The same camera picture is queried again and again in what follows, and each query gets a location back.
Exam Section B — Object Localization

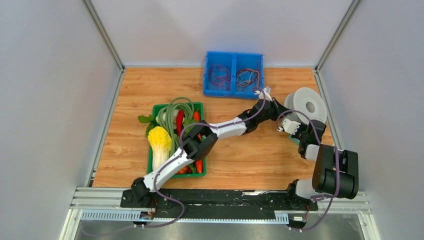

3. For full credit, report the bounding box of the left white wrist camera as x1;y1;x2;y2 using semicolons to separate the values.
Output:
254;86;273;102

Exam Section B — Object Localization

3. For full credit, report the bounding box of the mixed colour wire bundle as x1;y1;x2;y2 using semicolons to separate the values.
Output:
235;60;263;94

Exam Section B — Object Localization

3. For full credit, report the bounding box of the small orange carrot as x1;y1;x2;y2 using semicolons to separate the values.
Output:
193;111;201;122

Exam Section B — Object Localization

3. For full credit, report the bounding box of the green plastic tray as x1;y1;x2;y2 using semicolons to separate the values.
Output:
152;102;207;179

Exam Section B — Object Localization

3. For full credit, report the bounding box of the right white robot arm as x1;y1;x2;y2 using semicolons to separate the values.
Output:
281;118;359;210

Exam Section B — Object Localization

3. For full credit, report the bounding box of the blue two-compartment bin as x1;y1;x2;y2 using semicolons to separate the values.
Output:
203;51;265;99

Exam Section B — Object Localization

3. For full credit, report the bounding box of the white perforated spool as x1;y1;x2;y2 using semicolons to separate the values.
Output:
283;87;327;123

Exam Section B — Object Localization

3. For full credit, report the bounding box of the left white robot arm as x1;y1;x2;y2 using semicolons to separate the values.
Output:
131;99;292;208

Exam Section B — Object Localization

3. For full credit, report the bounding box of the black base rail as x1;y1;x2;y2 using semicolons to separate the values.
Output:
119;188;318;228

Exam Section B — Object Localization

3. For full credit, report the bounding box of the green spinach leaf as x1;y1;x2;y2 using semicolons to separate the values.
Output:
173;119;198;174

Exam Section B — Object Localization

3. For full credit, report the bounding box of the orange pumpkin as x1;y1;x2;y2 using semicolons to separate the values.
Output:
176;165;191;175

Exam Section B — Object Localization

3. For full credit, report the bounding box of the green white small box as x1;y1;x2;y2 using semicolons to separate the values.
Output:
288;134;300;146

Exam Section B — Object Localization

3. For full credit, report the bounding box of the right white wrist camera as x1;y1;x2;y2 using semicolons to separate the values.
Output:
277;117;301;135

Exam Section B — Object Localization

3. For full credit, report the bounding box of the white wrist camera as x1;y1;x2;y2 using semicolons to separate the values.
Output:
277;117;301;135
254;86;273;102

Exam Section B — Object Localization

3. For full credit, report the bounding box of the green long beans bundle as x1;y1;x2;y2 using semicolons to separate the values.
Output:
156;97;195;156

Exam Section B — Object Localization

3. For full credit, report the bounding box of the large orange carrot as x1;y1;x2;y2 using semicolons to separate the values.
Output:
195;132;204;174

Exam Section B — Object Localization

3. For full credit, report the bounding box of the green cilantro leaf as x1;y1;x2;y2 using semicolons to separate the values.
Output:
137;114;159;138

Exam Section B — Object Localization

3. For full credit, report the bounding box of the red chili pepper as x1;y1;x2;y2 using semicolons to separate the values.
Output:
175;110;185;136

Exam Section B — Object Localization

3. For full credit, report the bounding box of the red wire bundle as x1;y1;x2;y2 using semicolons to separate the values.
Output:
207;63;232;92

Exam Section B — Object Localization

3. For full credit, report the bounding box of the yellow napa cabbage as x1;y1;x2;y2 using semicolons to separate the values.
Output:
147;126;172;171

